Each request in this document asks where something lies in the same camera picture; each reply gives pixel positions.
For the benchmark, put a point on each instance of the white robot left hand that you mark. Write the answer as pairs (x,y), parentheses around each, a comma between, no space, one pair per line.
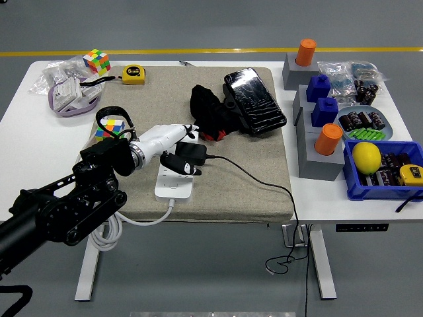
(162,135)

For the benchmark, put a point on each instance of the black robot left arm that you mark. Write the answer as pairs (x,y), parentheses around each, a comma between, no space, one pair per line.
(66,204)

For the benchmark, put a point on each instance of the large colourful puzzle cube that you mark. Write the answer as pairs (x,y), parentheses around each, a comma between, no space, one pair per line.
(110,127)

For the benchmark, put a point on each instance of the black cloth with red trim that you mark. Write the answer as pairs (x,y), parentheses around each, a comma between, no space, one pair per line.
(205,102)

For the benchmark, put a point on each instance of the black phone holder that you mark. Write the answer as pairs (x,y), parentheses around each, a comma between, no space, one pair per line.
(229,103)

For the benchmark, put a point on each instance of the silver pen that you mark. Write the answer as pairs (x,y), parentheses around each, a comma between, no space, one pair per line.
(185,62)

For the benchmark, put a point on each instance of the grey-brown fabric mat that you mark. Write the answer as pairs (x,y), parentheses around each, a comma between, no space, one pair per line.
(231,185)

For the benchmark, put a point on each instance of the purple plastic tray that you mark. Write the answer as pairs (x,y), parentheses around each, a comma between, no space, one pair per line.
(77,113)

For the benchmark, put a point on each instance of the small colourful puzzle cube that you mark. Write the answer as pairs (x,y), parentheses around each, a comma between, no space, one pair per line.
(96,61)

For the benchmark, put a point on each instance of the black glossy phone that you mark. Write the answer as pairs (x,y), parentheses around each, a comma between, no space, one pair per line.
(254,99)

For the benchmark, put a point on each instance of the white plastic socket part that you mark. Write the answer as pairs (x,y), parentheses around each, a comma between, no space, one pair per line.
(66,92)

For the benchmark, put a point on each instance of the clear bag of white parts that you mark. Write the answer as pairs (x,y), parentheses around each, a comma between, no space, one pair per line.
(56,72)

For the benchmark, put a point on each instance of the grey block with socket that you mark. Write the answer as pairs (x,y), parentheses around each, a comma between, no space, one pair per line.
(319,170)
(291,74)
(300,99)

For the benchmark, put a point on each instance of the white table leg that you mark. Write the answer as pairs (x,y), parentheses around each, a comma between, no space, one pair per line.
(87,264)
(324,264)

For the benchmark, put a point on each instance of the blue plastic block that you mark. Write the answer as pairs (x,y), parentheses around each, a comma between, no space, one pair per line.
(324,112)
(317,89)

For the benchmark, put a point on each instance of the orange plastic cylinder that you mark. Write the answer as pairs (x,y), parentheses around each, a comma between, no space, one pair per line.
(305,53)
(328,140)

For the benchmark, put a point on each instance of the clear bag of small parts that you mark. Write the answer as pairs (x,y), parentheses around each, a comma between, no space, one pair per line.
(335,77)

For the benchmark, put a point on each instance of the dark brown capacitor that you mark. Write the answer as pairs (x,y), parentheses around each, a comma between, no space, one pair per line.
(376,120)
(365,119)
(347,121)
(356,119)

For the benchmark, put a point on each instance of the green battery pile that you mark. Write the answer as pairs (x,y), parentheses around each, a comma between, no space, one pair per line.
(367,134)

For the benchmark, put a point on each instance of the yellow lemon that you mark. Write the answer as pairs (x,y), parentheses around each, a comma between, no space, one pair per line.
(367,158)

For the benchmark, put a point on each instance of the dark capacitor cluster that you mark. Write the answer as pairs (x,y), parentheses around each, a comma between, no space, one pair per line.
(367,92)

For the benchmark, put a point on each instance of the clear bag of blue parts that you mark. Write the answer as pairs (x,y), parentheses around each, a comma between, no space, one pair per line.
(365,70)

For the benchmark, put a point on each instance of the black table control panel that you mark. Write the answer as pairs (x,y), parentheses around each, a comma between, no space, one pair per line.
(361,228)

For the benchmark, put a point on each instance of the blue plastic bin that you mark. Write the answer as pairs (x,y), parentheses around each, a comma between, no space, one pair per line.
(380,193)

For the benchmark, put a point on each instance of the light blue plate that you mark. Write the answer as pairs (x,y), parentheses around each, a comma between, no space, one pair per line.
(389,130)

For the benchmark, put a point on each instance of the capacitor heap in bin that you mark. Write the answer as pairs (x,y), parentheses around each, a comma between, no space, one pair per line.
(388,171)

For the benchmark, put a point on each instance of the yellow tape measure with label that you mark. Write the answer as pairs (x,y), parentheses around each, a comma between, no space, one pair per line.
(411,175)

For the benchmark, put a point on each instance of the silver metal bracket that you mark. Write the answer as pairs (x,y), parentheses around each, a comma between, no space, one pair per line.
(288,237)

